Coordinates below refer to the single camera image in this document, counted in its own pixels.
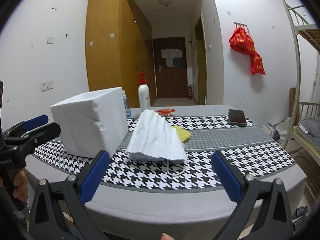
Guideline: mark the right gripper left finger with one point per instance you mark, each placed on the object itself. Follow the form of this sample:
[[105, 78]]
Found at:
[[47, 220]]

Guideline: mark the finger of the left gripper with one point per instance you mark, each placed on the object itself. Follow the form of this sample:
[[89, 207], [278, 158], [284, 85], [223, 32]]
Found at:
[[25, 126], [39, 136]]

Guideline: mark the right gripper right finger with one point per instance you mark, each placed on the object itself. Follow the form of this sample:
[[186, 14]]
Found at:
[[273, 220]]

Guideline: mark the yellow foam net sleeve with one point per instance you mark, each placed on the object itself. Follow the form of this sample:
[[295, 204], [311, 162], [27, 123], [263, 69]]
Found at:
[[183, 134]]

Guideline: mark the person's left hand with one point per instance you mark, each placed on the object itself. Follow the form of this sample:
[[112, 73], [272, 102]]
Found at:
[[21, 190]]

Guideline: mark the person's right hand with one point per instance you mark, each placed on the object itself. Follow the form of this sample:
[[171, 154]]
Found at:
[[165, 236]]

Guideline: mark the black slippers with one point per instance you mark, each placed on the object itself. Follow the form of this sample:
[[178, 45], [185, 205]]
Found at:
[[299, 217]]

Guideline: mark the white styrofoam box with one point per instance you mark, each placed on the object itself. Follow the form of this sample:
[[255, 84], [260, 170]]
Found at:
[[92, 122]]

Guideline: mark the houndstooth table cloth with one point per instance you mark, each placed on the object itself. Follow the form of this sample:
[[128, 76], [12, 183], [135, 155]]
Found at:
[[248, 148]]

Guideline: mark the clear blue spray bottle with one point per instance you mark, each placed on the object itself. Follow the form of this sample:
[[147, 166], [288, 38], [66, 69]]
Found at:
[[126, 104]]

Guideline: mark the black smartphone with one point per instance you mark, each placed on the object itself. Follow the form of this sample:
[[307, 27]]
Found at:
[[237, 118]]

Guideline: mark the white pump lotion bottle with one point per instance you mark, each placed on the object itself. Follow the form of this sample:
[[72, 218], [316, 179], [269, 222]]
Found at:
[[143, 93]]

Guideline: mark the wooden wardrobe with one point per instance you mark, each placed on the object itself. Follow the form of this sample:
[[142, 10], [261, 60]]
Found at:
[[118, 41]]

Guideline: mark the red snack packet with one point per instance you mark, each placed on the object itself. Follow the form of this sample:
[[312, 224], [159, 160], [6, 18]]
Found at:
[[165, 112]]

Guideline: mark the red fire extinguisher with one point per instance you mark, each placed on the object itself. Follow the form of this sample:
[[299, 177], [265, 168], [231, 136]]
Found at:
[[190, 92]]

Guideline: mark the dark brown entrance door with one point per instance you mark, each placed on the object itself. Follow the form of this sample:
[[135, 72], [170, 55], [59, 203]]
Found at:
[[170, 67]]

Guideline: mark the side wooden door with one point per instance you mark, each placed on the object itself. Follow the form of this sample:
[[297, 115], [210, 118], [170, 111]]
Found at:
[[201, 62]]

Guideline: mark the ceiling lamp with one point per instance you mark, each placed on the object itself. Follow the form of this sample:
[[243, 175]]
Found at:
[[165, 3]]

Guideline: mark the red hanging bag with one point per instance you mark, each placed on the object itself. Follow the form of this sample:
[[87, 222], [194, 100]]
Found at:
[[242, 42]]

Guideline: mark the wall socket pair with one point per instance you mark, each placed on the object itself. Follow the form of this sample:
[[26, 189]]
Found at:
[[46, 86]]

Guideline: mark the white wall switch plate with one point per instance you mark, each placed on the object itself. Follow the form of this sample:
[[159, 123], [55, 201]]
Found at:
[[49, 40]]

